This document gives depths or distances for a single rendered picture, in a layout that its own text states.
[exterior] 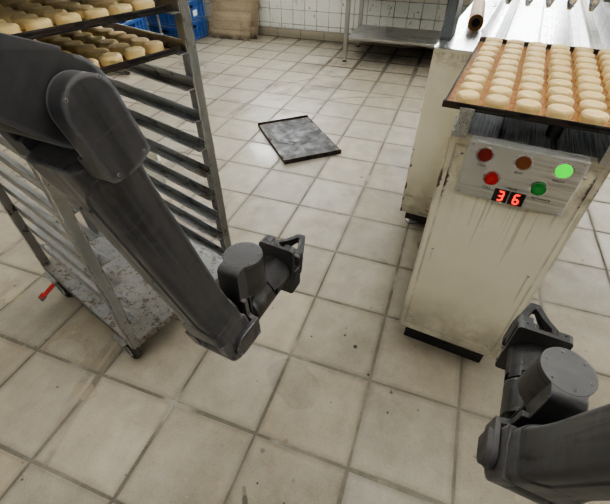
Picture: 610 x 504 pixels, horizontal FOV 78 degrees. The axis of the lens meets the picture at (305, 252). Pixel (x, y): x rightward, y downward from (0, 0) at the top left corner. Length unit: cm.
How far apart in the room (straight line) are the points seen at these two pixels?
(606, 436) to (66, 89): 42
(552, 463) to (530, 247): 78
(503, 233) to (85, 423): 139
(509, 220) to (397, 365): 67
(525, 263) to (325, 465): 81
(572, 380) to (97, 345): 151
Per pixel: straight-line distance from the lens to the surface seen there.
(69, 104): 27
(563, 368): 50
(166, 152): 145
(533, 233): 112
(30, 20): 104
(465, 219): 111
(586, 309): 196
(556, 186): 101
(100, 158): 28
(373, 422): 136
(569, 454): 41
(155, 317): 147
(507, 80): 110
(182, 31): 115
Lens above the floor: 123
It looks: 43 degrees down
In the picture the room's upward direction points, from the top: straight up
